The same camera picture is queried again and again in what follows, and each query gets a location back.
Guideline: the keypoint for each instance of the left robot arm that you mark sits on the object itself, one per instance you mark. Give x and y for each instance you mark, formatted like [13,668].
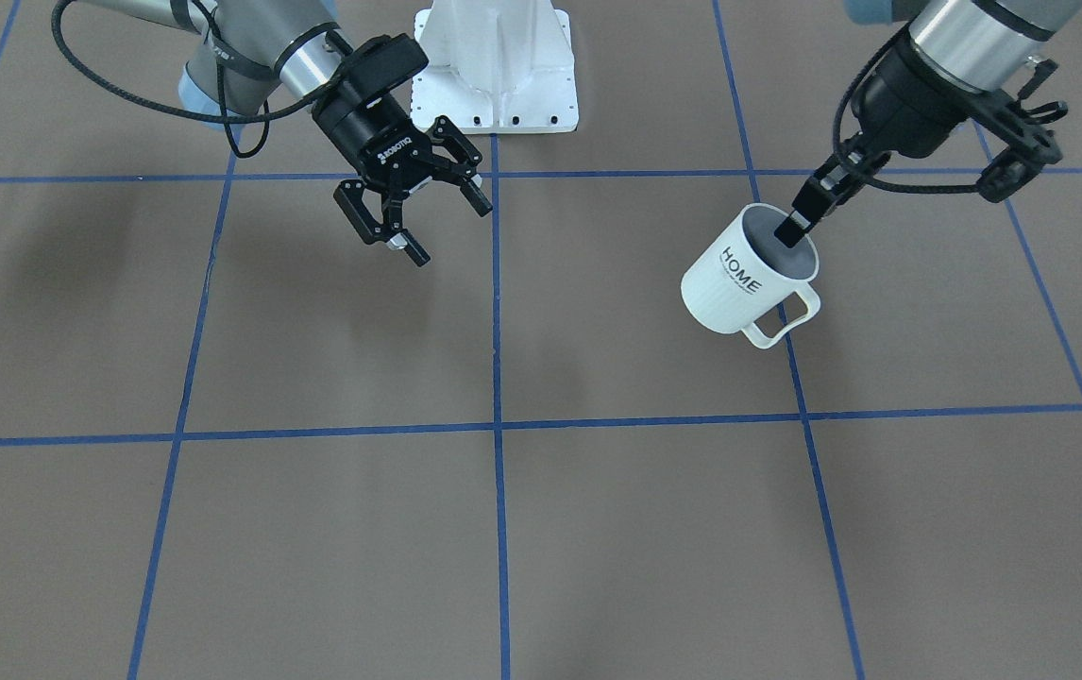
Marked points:
[950,62]

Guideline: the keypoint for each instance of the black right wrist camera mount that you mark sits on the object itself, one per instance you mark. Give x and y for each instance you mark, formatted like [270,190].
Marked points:
[378,67]

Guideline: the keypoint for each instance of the white HOME mug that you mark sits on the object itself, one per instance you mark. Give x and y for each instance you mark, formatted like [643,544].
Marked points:
[746,273]

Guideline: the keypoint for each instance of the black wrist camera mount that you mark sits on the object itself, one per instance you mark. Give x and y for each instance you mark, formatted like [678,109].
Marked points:
[1030,145]
[378,67]

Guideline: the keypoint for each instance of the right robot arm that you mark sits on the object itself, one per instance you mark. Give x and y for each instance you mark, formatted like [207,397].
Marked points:
[259,61]

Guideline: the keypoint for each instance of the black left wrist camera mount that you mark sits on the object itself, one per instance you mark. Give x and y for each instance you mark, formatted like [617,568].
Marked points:
[1030,145]

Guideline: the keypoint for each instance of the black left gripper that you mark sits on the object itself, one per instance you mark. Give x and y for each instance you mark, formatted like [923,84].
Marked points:
[909,102]

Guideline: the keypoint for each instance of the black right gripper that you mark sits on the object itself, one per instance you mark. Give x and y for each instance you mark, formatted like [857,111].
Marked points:
[359,130]

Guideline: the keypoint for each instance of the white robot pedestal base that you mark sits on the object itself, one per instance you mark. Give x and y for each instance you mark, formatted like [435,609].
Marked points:
[496,67]

